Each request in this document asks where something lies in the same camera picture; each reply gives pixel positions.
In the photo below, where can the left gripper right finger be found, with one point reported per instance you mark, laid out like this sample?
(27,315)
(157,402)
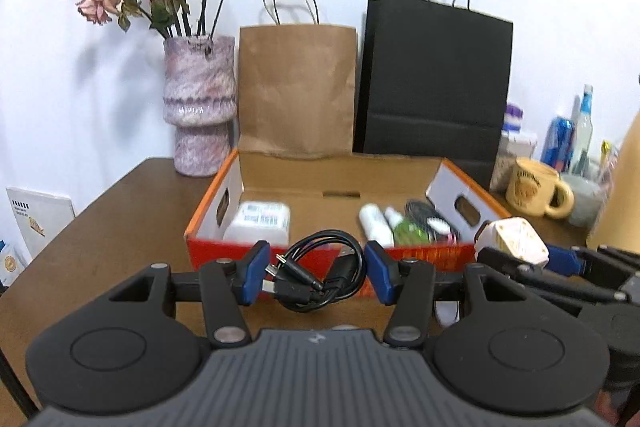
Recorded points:
(408,286)

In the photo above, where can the green spray bottle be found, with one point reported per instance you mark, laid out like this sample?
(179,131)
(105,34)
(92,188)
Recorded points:
(405,232)

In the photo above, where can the purple lid container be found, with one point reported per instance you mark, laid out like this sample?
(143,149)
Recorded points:
(512,118)

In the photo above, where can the red cardboard box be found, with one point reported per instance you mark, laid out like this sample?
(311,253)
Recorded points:
(328,192)

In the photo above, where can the pink ceramic vase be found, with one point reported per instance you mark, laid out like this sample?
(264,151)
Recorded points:
(200,100)

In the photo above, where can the white tape roll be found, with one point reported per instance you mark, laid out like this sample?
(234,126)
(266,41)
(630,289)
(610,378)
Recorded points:
(446,313)

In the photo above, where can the yellow bear mug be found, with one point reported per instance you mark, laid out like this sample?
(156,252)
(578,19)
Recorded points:
(537,190)

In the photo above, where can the black paper bag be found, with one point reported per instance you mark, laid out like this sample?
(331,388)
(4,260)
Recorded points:
(433,83)

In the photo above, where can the white plastic wipes container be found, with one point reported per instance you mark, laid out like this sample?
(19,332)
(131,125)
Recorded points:
(260,221)

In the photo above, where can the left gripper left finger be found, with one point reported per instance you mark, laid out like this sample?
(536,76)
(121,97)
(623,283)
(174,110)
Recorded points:
(227,287)

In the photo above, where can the blue soda can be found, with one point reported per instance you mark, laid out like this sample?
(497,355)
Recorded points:
(558,147)

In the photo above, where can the brown paper bag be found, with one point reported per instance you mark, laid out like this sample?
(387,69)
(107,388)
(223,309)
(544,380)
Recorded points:
(297,86)

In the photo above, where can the clear jar with nuts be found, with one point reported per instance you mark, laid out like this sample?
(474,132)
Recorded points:
(512,145)

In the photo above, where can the white yellow charger plug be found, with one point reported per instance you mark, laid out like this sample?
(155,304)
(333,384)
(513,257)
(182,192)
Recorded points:
(513,236)

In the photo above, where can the clear glass soda bottle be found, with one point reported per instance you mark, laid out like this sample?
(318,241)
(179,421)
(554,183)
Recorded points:
(582,134)

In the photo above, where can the yellow thermos jug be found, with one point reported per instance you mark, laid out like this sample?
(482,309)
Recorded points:
(618,222)

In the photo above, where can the white nasal spray bottle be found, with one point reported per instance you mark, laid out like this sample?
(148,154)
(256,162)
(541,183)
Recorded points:
(375,226)

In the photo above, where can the grey ceramic cup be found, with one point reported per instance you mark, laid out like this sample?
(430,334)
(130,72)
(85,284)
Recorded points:
(588,199)

